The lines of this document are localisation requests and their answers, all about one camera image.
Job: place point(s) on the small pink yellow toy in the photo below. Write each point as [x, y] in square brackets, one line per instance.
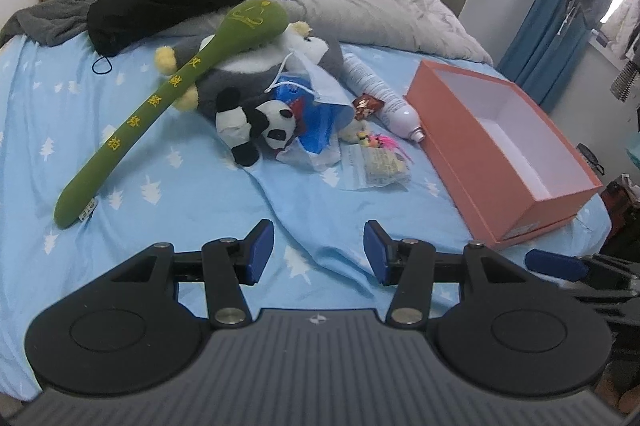
[387, 141]

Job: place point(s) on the light blue tree print bedsheet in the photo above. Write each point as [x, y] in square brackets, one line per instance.
[175, 186]

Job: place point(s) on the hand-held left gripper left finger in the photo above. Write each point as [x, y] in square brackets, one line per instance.
[261, 251]

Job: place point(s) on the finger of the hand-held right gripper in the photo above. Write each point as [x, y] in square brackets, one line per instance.
[555, 265]

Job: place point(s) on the orange cardboard box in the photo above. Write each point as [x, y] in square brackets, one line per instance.
[500, 146]

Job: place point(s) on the grey penguin plush toy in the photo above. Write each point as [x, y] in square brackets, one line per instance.
[245, 71]

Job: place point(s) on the long green plush stick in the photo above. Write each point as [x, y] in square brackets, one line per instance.
[165, 96]

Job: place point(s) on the beige duvet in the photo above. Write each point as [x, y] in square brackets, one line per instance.
[390, 6]

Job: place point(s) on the dark grey blanket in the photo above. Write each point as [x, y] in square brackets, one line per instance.
[55, 8]

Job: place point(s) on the clear plastic packet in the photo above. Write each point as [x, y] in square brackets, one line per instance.
[372, 168]

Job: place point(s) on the blue curtain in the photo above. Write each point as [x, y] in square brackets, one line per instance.
[560, 31]

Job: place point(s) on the panda plush toy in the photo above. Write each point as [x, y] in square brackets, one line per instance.
[260, 126]

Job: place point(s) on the red candy wrapper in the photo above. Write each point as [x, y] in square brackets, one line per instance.
[367, 106]

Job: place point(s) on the white spray bottle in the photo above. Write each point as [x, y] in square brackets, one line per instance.
[380, 93]

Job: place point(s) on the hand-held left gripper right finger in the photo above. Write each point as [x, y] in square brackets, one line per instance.
[376, 256]

